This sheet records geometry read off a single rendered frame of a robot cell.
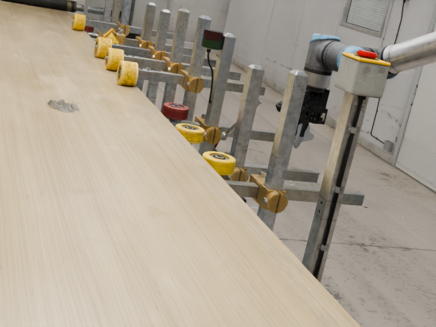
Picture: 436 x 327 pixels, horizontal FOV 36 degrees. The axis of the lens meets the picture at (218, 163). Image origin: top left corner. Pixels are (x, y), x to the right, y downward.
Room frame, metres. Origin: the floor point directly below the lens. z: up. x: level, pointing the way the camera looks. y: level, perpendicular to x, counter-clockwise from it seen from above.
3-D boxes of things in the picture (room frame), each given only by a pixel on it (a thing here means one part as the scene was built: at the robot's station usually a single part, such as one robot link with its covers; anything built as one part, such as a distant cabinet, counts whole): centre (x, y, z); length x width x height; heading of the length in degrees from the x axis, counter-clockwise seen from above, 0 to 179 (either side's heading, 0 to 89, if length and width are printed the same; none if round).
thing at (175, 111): (2.02, 0.16, 0.85); 0.08 x 0.08 x 0.11
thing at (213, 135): (2.04, 0.06, 0.85); 0.13 x 0.06 x 0.05; 22
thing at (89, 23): (3.46, 0.59, 0.95); 0.50 x 0.04 x 0.04; 112
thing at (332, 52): (2.09, -0.33, 1.14); 0.12 x 0.12 x 0.09; 33
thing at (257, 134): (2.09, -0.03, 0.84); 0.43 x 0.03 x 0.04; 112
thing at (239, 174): (1.81, -0.04, 0.80); 0.13 x 0.06 x 0.05; 22
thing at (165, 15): (2.72, 0.32, 0.89); 0.03 x 0.03 x 0.48; 22
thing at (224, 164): (1.54, 0.00, 0.85); 0.08 x 0.08 x 0.11
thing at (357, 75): (1.32, -0.24, 1.18); 0.07 x 0.07 x 0.08; 22
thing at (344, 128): (1.31, -0.24, 0.93); 0.05 x 0.05 x 0.45; 22
